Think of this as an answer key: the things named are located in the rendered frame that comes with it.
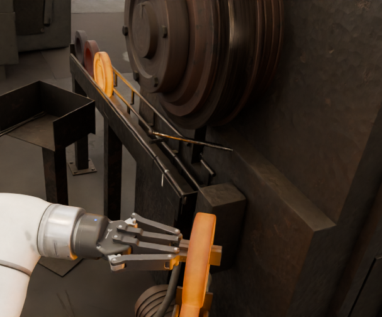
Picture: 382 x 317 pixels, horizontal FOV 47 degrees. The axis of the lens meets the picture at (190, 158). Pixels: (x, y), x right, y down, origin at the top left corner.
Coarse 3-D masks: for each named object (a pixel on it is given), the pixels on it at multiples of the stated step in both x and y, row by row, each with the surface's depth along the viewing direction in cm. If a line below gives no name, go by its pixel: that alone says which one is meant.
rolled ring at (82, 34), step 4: (76, 32) 207; (80, 32) 203; (84, 32) 204; (76, 36) 208; (80, 36) 201; (84, 36) 201; (76, 40) 210; (80, 40) 202; (84, 40) 201; (76, 44) 212; (80, 44) 213; (84, 44) 200; (76, 48) 213; (80, 48) 214; (76, 52) 214; (80, 52) 214; (76, 56) 215; (80, 56) 214; (80, 60) 213
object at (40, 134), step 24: (0, 96) 152; (24, 96) 161; (48, 96) 167; (72, 96) 160; (0, 120) 155; (24, 120) 165; (48, 120) 166; (72, 120) 149; (48, 144) 150; (48, 168) 164; (48, 192) 171; (48, 264) 184; (72, 264) 185
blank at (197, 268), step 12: (204, 216) 72; (192, 228) 70; (204, 228) 69; (192, 240) 68; (204, 240) 68; (192, 252) 67; (204, 252) 67; (192, 264) 67; (204, 264) 67; (192, 276) 67; (204, 276) 67; (192, 288) 67; (204, 288) 67; (192, 300) 69
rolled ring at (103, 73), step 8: (96, 56) 179; (104, 56) 174; (96, 64) 182; (104, 64) 172; (96, 72) 185; (104, 72) 172; (112, 72) 173; (96, 80) 185; (104, 80) 173; (112, 80) 173; (104, 88) 175; (112, 88) 175
